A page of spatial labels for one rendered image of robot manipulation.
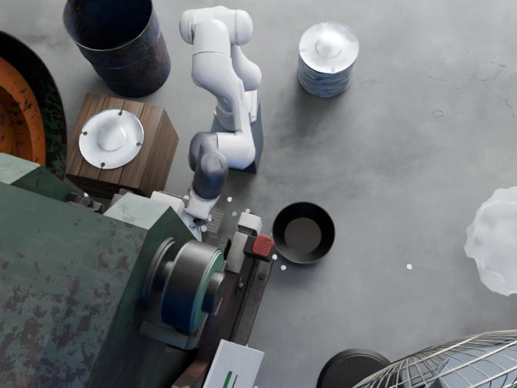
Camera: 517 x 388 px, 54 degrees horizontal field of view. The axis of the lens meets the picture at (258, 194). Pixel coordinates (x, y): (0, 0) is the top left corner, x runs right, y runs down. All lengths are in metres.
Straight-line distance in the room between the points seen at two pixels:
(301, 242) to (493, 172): 1.01
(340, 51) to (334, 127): 0.38
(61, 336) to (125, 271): 0.16
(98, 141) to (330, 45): 1.19
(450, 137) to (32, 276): 2.19
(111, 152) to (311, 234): 1.00
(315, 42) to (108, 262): 1.87
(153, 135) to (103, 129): 0.23
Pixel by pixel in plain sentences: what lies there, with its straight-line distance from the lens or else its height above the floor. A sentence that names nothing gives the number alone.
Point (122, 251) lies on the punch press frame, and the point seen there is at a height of 1.50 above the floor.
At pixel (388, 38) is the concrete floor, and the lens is 2.96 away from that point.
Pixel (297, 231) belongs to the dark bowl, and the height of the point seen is 0.00.
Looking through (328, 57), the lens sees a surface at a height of 0.25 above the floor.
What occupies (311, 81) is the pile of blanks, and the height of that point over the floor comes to 0.12.
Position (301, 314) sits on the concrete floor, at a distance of 2.41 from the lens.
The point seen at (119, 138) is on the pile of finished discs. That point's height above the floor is 0.36.
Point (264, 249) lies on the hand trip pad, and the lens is 1.68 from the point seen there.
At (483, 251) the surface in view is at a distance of 2.49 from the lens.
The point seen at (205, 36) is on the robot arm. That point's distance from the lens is 1.46.
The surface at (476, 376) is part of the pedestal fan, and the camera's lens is 1.15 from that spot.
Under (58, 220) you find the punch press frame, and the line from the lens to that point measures 1.03.
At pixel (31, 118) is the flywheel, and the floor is 1.19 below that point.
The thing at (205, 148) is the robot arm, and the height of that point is 1.17.
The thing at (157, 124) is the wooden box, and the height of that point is 0.35.
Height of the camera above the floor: 2.40
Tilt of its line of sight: 72 degrees down
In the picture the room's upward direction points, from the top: 9 degrees counter-clockwise
